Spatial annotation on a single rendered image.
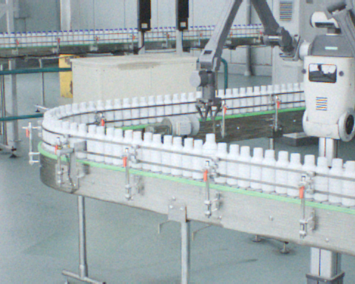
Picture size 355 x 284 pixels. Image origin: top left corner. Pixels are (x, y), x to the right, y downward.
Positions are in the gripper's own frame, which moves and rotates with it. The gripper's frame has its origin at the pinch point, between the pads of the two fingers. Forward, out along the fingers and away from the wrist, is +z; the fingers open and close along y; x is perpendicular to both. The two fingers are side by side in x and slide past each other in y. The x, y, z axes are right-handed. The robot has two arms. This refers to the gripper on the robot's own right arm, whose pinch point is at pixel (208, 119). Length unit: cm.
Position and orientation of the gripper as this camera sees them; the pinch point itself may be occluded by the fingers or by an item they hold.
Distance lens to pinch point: 324.7
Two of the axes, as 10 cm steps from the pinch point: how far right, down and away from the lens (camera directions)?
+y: -6.2, 1.3, -7.7
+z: -0.1, 9.8, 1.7
